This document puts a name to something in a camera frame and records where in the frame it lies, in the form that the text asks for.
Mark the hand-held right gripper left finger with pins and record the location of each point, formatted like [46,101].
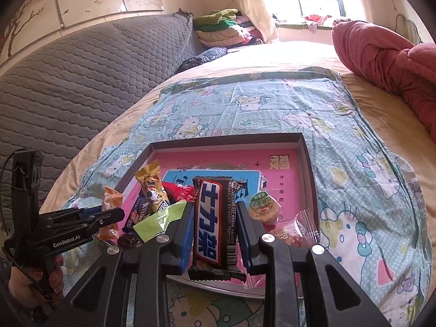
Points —
[186,245]

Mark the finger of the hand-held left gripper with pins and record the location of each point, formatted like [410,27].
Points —
[81,212]
[105,219]

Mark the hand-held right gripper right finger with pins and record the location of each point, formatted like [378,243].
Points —
[246,245]

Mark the orange triangular snack packet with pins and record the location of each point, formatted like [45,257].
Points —
[110,201]

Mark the blue cookie packet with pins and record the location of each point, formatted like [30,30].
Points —
[139,214]

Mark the dark chocolate bar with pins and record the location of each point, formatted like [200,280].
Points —
[214,224]

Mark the green snack packet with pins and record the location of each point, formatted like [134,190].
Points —
[156,223]

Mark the clear cookie packet green label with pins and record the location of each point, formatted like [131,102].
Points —
[264,207]

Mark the red snack packet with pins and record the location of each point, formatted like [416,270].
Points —
[182,192]

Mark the yellow snack bar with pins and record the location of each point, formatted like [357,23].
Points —
[151,190]

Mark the clear candy packet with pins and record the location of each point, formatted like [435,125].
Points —
[299,228]

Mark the shallow cardboard box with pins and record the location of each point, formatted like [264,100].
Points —
[309,177]

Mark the person's left hand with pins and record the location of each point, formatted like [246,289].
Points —
[24,286]

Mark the dark round chocolate snack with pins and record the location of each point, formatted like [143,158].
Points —
[129,242]

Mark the grey quilted headboard cover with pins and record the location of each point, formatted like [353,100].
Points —
[85,85]

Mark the printed cat blanket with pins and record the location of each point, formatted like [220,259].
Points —
[272,109]

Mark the dark blue cloth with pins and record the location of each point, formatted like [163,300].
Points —
[204,56]

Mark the beige bed sheet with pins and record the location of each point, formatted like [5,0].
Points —
[391,115]

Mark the stack of folded clothes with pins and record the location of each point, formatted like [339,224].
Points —
[218,30]

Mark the pink quilt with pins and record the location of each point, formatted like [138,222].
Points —
[374,51]

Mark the clothes on windowsill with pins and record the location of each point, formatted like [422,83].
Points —
[316,20]

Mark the beige curtain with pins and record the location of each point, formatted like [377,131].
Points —
[252,0]

